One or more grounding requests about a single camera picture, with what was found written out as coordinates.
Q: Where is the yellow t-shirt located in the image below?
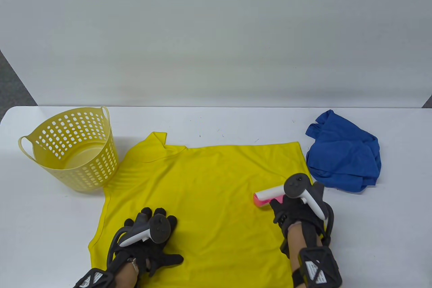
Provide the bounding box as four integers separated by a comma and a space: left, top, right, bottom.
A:
88, 132, 326, 288

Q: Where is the person's left forearm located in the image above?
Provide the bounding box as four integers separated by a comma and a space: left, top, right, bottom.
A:
111, 259, 140, 288

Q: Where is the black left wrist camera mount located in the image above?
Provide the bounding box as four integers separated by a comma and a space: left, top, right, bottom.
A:
73, 268, 117, 288

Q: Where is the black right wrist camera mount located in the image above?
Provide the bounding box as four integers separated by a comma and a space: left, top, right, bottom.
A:
292, 246, 342, 288

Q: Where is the blue t-shirt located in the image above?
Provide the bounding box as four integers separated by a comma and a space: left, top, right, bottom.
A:
305, 109, 382, 192

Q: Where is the person's right forearm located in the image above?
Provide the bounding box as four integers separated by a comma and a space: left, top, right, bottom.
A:
280, 222, 324, 278

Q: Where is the pink lint roller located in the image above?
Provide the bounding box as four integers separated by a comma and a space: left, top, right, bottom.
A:
254, 186, 286, 208

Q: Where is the person's right hand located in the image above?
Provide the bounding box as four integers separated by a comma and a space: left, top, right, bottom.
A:
269, 182, 333, 238

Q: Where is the person's left hand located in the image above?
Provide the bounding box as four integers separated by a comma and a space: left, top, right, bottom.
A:
113, 207, 184, 277

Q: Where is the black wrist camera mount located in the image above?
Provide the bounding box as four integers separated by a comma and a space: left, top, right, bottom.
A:
73, 268, 117, 288
292, 246, 342, 288

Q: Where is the grey right hand controller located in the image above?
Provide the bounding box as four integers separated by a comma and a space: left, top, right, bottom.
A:
283, 173, 334, 246

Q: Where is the yellow perforated plastic basket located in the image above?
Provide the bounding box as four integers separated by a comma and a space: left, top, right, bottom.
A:
18, 106, 118, 194

